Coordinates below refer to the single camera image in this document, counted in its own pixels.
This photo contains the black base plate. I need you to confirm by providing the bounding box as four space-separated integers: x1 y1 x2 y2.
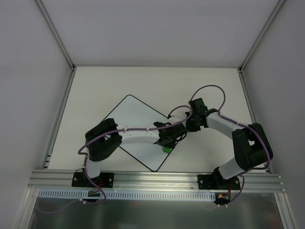
197 174 241 190
71 171 114 188

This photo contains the white slotted cable duct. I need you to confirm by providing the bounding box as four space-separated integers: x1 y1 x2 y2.
38 189 216 202

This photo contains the aluminium frame post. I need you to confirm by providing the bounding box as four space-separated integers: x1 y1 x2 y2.
239 0 291 172
34 0 76 170

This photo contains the right aluminium frame post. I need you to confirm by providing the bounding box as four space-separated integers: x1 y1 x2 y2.
239 0 291 172

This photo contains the aluminium mounting rail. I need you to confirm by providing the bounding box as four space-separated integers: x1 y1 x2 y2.
27 169 286 193

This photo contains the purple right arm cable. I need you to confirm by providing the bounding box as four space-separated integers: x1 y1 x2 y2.
189 85 274 208

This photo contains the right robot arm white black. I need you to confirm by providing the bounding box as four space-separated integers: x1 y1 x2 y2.
185 98 273 189

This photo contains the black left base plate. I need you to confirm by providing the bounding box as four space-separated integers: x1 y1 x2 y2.
71 171 114 188

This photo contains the left aluminium frame post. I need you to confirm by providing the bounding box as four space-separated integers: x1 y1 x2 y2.
34 0 76 170

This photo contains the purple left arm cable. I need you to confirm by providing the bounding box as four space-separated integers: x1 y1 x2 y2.
78 104 193 205

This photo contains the green bone-shaped eraser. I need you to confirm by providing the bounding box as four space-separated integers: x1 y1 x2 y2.
163 147 171 154

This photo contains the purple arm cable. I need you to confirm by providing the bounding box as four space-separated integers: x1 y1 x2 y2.
189 85 274 208
78 104 193 205

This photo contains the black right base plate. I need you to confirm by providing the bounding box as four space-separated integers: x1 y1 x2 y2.
197 174 241 190

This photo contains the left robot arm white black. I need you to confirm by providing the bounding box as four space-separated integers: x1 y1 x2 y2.
82 118 187 187

